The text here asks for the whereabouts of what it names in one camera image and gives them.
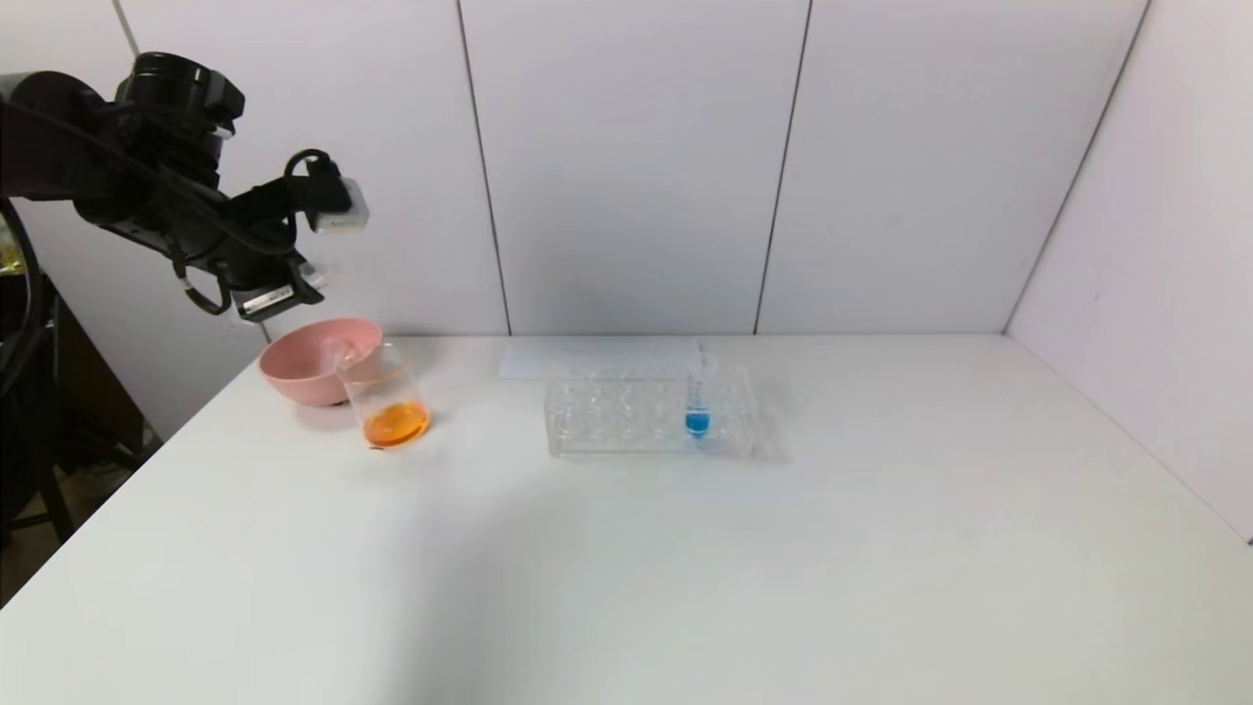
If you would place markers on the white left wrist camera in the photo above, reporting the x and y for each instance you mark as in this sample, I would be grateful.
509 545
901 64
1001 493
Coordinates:
341 208

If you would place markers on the clear plastic test tube rack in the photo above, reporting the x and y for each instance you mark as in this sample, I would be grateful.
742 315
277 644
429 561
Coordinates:
724 436

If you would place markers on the golden yellow objects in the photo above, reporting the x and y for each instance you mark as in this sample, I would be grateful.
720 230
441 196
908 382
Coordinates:
8 250

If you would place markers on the pink bowl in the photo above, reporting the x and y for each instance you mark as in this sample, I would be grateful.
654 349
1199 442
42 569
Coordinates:
303 362

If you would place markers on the clear glass beaker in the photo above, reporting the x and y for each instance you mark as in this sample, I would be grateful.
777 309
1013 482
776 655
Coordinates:
396 423

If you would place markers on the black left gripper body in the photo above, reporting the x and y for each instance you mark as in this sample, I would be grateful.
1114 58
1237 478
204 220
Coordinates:
270 299

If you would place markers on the test tube with blue pigment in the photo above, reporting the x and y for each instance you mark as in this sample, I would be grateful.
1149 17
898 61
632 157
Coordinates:
697 421

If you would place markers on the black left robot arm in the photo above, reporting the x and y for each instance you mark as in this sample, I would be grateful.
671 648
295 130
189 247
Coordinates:
88 147

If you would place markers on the white paper sheet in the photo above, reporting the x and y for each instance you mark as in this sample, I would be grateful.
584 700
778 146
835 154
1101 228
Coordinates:
529 360

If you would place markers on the test tube with red pigment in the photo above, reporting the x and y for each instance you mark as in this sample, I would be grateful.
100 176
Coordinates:
345 351

